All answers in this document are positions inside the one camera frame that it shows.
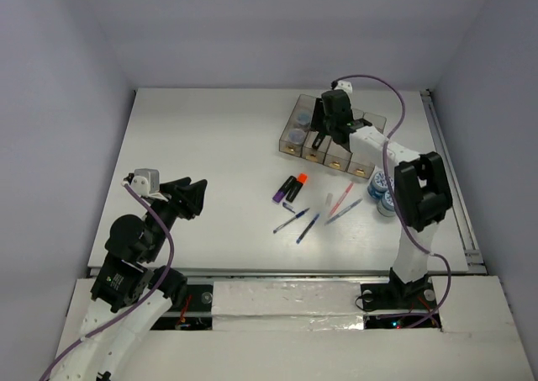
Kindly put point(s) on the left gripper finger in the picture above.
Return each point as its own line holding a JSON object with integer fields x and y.
{"x": 193, "y": 195}
{"x": 175, "y": 187}

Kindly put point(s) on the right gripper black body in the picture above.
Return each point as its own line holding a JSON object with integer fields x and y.
{"x": 329, "y": 125}

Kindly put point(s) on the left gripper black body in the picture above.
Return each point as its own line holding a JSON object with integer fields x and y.
{"x": 176, "y": 198}

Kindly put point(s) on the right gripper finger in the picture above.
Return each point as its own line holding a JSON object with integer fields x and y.
{"x": 317, "y": 121}
{"x": 328, "y": 137}

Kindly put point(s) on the clear jar blue clips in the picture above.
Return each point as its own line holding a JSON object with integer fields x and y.
{"x": 303, "y": 118}

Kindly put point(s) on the clear jar purple clips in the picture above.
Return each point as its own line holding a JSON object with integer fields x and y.
{"x": 296, "y": 136}

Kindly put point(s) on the orange cap highlighter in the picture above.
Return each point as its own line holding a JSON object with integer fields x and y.
{"x": 296, "y": 187}

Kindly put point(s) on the clear pen cap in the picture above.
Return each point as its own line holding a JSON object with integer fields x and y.
{"x": 328, "y": 201}

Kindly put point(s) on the purple cap highlighter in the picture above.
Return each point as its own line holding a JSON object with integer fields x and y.
{"x": 284, "y": 189}

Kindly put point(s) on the green cap highlighter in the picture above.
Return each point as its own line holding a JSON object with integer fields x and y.
{"x": 318, "y": 140}

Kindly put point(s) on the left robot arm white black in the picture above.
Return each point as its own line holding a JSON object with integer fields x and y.
{"x": 136, "y": 283}

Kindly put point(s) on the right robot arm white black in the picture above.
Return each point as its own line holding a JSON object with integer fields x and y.
{"x": 417, "y": 185}

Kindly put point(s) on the clear four-compartment organizer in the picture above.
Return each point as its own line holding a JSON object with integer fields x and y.
{"x": 329, "y": 154}

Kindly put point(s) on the red pen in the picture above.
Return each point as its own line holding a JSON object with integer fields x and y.
{"x": 341, "y": 199}

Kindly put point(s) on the blue pen left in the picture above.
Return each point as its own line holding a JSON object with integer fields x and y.
{"x": 288, "y": 222}

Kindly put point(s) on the clear blue pen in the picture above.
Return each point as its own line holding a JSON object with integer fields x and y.
{"x": 344, "y": 211}

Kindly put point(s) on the blue pen middle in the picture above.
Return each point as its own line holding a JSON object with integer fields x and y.
{"x": 307, "y": 229}

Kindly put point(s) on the blue white tub front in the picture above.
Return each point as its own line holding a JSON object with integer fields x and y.
{"x": 385, "y": 205}

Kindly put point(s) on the white foam board front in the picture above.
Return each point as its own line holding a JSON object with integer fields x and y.
{"x": 312, "y": 330}

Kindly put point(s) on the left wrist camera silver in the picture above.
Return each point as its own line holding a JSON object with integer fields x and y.
{"x": 145, "y": 181}

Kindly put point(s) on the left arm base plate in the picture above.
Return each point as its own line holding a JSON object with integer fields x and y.
{"x": 198, "y": 300}

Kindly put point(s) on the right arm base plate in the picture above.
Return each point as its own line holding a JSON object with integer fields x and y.
{"x": 393, "y": 296}

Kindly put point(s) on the aluminium rail right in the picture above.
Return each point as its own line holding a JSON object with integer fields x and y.
{"x": 473, "y": 255}

